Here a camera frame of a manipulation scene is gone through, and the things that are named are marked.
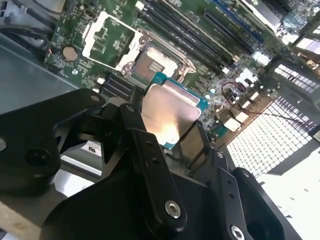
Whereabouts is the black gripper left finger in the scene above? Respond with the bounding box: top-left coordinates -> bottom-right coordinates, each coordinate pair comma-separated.
0,86 -> 188,234

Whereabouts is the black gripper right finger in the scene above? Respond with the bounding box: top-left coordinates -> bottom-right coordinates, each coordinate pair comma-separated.
178,121 -> 286,240

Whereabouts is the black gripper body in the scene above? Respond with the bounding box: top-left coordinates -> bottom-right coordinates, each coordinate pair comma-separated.
41,159 -> 223,240

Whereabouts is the silver CPU chip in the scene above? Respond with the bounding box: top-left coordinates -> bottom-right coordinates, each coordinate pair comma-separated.
141,71 -> 210,151

